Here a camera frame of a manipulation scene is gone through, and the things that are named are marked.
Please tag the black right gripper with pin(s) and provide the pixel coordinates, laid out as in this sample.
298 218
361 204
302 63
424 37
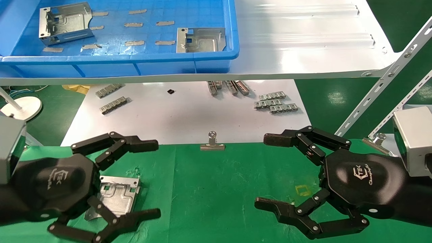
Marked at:
364 182

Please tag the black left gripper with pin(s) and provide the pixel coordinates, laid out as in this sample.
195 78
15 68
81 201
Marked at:
57 182

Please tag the galvanized sheet metal bracket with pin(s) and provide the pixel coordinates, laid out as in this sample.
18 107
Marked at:
118 195
202 42
67 23

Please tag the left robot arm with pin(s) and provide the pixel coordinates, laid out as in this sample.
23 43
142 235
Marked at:
6 206

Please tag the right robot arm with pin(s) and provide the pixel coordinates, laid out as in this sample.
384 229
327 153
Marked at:
418 199

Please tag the grey metal clip strip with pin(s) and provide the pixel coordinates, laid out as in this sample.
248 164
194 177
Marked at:
243 88
232 88
212 88
108 91
284 108
272 96
266 104
219 84
113 105

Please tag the silver binder clip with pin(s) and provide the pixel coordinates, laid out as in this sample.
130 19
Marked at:
376 142
212 146

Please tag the green table cloth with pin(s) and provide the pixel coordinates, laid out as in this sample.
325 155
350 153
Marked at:
219 189

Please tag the small black plastic part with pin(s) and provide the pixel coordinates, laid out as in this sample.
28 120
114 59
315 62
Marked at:
171 91

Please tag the yellow plastic bag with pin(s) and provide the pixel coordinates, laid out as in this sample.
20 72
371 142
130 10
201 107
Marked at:
76 88

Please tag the blue plastic bin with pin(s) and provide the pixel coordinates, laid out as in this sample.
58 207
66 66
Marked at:
152 64

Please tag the white round-base lamp stand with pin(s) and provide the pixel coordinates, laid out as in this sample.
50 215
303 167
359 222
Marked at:
23 108

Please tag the white metal shelf board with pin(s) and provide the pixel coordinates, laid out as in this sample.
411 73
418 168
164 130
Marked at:
303 33

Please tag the grey tape strip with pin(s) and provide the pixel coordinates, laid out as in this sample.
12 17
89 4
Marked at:
100 14
137 11
97 27

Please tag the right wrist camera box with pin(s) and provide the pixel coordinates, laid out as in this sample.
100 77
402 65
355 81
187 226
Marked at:
413 141

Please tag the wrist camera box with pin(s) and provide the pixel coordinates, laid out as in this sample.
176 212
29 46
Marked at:
11 148
413 141

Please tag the perforated white shelf post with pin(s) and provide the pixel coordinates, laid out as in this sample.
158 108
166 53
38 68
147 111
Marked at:
388 76
401 106

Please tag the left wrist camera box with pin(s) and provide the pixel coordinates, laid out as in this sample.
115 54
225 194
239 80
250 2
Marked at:
11 148

